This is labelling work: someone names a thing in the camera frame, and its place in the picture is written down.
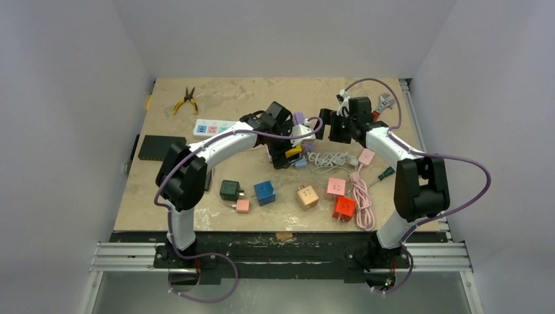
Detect green cube adapter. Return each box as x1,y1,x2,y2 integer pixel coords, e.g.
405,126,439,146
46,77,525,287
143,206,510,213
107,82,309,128
219,180,244,201

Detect pink power strip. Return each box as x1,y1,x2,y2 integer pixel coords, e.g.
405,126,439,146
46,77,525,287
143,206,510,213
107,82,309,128
358,148,376,167

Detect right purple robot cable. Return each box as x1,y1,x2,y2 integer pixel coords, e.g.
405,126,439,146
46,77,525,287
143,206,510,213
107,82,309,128
340,78,493,295

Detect yellow cube adapter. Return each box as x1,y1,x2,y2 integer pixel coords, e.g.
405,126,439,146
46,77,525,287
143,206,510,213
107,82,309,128
285,145,302,158

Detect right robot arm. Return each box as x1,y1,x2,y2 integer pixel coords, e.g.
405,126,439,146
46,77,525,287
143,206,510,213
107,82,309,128
316,97,450,266

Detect light blue USB charger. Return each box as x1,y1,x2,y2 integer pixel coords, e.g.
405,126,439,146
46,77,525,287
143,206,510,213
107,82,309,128
294,156,308,169

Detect orange cube adapter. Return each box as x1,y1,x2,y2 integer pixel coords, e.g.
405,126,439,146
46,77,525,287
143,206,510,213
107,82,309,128
296,186,319,210

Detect red cube adapter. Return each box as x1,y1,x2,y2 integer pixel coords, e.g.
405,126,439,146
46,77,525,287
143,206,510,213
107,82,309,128
332,196,357,222

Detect yellow black needle-nose pliers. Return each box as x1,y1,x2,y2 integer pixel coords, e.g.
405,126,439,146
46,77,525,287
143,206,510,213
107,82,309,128
172,87,198,115

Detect green handled screwdriver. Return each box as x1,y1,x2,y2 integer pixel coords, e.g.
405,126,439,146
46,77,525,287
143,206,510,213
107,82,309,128
367,167,395,189

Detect purple socket base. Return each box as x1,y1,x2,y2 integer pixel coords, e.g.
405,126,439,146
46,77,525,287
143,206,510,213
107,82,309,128
292,112,305,126

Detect small pink USB charger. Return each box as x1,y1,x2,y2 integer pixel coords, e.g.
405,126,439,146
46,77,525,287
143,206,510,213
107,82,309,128
234,199,250,214

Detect pink coiled power cord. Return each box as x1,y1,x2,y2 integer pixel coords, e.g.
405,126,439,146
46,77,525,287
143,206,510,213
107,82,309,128
348,166,376,232

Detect black box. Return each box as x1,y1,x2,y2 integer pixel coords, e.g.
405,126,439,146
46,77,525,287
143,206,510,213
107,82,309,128
204,169,213,192
138,135,187,161

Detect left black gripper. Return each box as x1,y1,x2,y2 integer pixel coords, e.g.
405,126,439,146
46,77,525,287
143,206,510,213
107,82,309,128
267,120,302,169

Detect blue cube adapter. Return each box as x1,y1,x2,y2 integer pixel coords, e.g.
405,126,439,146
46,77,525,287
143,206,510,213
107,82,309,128
253,181,276,206

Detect red handled adjustable wrench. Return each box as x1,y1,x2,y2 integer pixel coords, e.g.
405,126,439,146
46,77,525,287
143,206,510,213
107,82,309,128
373,93,396,121

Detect aluminium frame rail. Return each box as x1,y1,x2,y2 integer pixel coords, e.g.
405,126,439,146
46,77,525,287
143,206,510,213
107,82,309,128
89,243,473,273

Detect white coiled power cord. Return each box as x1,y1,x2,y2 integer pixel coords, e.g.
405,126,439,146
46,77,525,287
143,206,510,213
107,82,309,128
308,150,360,170

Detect light blue USB cable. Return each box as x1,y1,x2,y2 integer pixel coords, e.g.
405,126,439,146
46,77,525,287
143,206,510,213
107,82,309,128
310,164,352,187

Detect white power strip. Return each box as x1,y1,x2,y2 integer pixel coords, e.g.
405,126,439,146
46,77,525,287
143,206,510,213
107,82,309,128
192,119,236,139

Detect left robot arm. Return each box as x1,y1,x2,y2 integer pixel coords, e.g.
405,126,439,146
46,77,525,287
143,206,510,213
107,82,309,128
154,102,315,268

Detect pink plug adapter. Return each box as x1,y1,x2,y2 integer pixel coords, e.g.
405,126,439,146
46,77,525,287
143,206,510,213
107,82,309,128
325,177,346,200

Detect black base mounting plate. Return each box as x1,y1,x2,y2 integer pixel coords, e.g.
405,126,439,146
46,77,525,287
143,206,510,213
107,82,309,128
108,232,448,286

